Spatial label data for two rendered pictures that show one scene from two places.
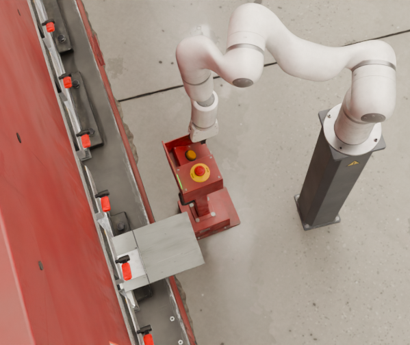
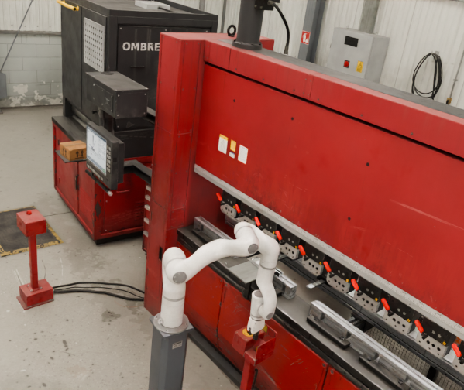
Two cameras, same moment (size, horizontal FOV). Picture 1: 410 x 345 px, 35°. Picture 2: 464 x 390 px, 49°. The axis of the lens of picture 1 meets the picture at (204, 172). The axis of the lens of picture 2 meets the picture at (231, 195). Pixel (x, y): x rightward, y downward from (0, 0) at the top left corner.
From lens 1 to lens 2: 3.14 m
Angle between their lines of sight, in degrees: 81
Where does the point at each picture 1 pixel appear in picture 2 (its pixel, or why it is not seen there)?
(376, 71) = (177, 254)
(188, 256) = (236, 269)
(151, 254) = (253, 268)
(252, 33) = (245, 230)
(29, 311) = (257, 58)
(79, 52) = (354, 360)
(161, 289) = not seen: hidden behind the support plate
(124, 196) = (281, 302)
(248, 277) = not seen: outside the picture
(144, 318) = not seen: hidden behind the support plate
